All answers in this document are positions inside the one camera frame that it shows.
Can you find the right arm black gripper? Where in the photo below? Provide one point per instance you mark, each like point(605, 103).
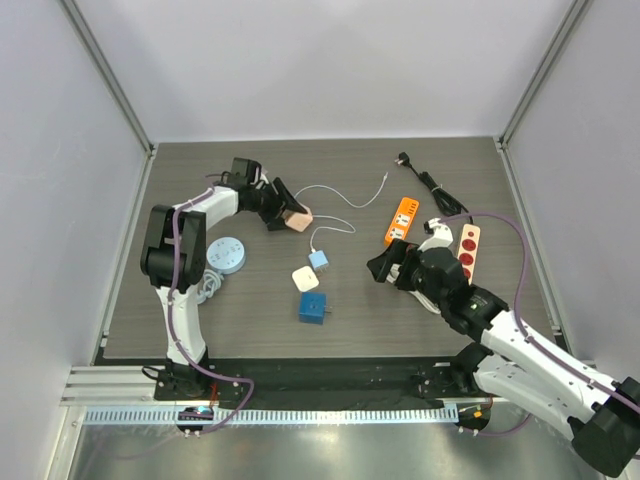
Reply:
point(397, 267)

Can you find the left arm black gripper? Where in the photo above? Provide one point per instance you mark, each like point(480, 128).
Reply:
point(274, 218)

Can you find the pink cube plug adapter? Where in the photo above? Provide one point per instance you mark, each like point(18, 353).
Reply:
point(297, 221)

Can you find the orange power strip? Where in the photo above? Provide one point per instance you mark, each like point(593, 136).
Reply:
point(402, 220)

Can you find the light blue usb charger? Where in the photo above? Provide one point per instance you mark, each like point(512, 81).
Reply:
point(318, 261)

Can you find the white square plug adapter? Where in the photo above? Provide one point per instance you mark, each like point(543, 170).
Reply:
point(305, 279)

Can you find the blue cube plug adapter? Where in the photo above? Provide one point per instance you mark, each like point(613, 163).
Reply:
point(313, 308)

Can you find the round blue pink socket hub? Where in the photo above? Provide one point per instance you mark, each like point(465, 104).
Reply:
point(226, 255)

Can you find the beige power strip red sockets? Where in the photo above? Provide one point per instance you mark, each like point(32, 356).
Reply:
point(468, 249)

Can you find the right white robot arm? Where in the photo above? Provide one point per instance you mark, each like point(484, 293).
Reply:
point(508, 358)

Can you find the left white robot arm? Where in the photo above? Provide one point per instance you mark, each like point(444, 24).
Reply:
point(173, 258)

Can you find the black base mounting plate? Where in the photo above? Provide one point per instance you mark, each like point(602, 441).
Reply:
point(318, 384)

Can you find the white slotted cable duct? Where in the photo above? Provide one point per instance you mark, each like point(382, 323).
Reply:
point(202, 416)

